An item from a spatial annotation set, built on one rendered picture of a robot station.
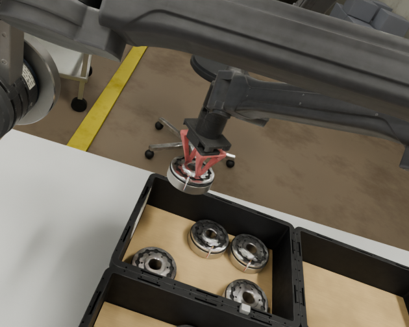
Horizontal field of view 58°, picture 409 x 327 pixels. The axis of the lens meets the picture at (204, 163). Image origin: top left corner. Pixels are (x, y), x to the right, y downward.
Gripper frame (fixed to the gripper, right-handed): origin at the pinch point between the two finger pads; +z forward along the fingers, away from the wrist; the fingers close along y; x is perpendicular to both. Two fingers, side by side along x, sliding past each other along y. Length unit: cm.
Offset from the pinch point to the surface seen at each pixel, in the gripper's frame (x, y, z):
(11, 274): 33.9, 7.5, 35.7
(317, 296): -30.1, -28.5, 22.6
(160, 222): 0.3, 3.7, 21.9
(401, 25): -426, 214, -11
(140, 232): 6.7, 1.8, 22.2
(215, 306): 4.7, -25.8, 13.4
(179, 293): 10.4, -21.0, 13.3
